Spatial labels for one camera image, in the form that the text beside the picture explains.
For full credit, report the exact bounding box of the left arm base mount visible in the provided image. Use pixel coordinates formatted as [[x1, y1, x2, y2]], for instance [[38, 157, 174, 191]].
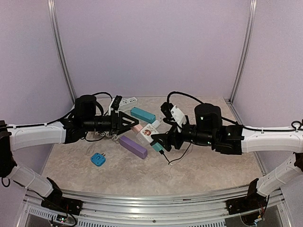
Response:
[[41, 177, 83, 215]]

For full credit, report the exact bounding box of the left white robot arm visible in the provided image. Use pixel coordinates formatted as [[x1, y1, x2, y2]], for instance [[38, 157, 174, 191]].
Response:
[[0, 95, 139, 210]]

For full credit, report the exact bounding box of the left aluminium corner post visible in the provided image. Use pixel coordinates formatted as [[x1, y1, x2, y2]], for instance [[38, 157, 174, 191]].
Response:
[[47, 0, 76, 104]]

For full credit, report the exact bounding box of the right aluminium corner post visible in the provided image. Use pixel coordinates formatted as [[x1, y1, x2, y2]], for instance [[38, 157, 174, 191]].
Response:
[[228, 0, 258, 105]]

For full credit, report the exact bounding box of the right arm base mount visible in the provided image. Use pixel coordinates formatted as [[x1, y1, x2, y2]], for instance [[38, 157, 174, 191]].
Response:
[[225, 178, 267, 215]]

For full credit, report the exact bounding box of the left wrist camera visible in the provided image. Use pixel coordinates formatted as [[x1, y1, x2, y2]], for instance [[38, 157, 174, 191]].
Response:
[[108, 95, 122, 115]]

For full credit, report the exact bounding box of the purple rectangular power block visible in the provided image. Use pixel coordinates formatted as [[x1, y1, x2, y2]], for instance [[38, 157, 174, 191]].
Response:
[[119, 136, 148, 159]]

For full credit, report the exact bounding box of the blue plug adapter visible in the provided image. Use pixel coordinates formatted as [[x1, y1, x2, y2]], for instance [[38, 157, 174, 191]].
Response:
[[90, 153, 106, 167]]

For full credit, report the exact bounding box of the aluminium corner post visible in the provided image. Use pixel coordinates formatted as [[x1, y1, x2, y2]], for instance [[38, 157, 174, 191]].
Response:
[[47, 0, 76, 104], [228, 0, 258, 105]]

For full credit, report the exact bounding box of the white cube socket with sticker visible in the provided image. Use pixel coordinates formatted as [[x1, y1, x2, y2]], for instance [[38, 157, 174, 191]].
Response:
[[136, 123, 159, 147]]

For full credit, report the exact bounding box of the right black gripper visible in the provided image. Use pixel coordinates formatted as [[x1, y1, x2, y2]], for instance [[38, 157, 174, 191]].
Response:
[[151, 117, 215, 151]]

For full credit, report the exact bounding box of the thin black cable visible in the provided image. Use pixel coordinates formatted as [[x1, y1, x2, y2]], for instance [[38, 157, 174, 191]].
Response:
[[160, 141, 192, 166]]

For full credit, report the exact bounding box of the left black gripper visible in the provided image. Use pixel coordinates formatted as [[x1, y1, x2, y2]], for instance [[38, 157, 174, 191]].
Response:
[[83, 110, 139, 135]]

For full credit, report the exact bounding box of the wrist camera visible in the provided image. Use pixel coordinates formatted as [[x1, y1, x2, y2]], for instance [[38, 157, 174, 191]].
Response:
[[108, 95, 122, 115], [160, 102, 189, 132]]

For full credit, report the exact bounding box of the pink plug adapter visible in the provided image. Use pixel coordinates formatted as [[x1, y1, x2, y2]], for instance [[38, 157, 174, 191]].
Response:
[[131, 124, 143, 133]]

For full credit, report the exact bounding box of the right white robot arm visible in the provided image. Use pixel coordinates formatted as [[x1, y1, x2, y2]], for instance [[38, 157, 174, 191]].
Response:
[[151, 102, 303, 210]]

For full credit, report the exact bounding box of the teal rectangular power block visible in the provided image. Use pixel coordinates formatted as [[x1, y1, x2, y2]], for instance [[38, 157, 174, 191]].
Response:
[[130, 107, 156, 123]]

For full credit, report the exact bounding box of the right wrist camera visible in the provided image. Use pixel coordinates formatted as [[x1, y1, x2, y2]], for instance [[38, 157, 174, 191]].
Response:
[[160, 102, 189, 132]]

